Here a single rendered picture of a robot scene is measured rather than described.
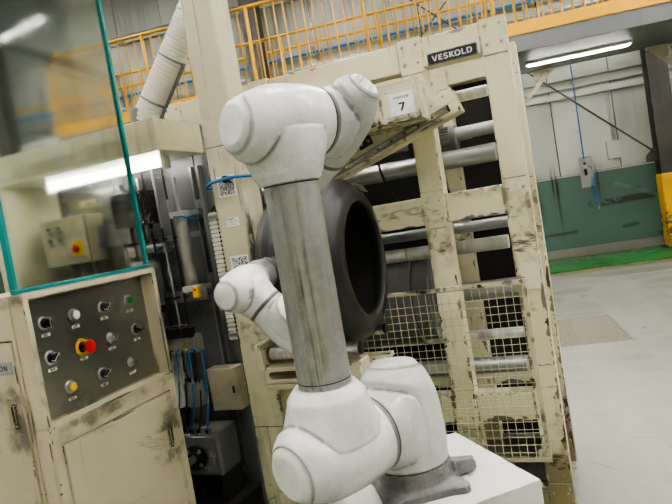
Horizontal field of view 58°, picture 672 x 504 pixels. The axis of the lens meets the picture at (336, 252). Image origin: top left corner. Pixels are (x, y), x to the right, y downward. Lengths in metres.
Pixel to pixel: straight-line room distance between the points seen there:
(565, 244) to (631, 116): 2.42
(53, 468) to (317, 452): 0.96
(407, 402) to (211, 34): 1.53
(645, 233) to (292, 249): 10.76
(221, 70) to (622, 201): 9.85
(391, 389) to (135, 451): 1.08
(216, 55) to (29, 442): 1.37
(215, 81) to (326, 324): 1.36
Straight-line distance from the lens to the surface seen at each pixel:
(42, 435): 1.87
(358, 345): 2.00
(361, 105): 1.16
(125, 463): 2.06
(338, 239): 1.90
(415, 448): 1.25
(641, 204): 11.62
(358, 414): 1.12
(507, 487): 1.32
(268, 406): 2.30
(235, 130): 1.05
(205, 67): 2.30
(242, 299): 1.50
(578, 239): 11.45
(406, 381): 1.24
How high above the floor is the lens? 1.33
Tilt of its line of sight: 3 degrees down
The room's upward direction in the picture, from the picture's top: 9 degrees counter-clockwise
